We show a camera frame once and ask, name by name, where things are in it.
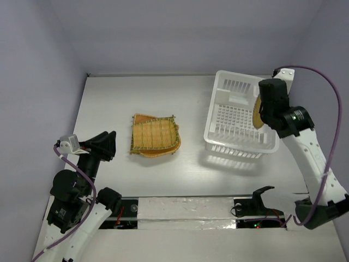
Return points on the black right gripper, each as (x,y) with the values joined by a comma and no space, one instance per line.
(265,115)

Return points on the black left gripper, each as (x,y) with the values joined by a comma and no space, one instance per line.
(104,142)

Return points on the round yellow green-rimmed plate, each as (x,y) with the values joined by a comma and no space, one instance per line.
(256,117)

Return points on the square woven bamboo plate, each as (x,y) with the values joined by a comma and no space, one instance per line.
(131,151)

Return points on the yellow woven fan plate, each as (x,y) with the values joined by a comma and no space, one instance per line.
(152,133)

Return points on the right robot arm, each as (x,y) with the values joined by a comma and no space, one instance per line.
(327,199)

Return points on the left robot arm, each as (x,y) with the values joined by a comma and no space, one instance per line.
(78,208)

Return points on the white plastic dish rack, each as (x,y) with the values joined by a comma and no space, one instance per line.
(229,129)

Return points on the silver foil covered panel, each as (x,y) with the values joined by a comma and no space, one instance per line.
(185,213)

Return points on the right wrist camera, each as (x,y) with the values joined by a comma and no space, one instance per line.
(285,74)

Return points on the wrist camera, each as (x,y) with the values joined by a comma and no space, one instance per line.
(285,74)
(69,144)

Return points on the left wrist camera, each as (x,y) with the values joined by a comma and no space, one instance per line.
(69,144)

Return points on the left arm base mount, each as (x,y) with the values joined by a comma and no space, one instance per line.
(125,217)

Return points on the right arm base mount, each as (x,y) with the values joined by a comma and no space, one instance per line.
(254,206)

